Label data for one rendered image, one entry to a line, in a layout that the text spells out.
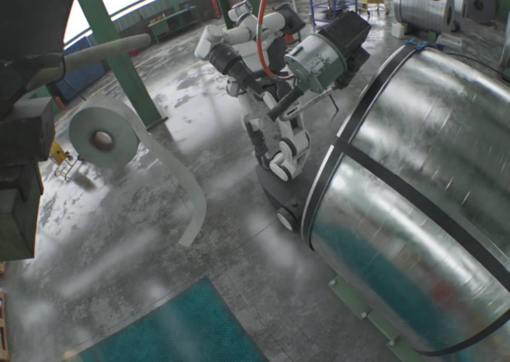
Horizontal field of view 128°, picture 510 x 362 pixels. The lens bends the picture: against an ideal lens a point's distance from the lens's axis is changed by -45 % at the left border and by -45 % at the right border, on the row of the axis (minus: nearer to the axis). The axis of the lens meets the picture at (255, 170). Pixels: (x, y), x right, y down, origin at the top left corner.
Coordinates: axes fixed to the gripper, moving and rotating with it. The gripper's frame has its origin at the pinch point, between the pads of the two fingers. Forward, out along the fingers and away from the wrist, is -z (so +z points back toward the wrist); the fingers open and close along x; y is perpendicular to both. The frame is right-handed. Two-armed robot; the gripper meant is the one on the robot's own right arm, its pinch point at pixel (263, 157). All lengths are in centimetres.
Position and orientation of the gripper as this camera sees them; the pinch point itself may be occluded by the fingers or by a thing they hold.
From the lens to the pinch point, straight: 150.3
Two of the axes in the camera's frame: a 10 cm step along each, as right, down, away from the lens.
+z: -3.1, -8.8, -3.5
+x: -4.6, 4.6, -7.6
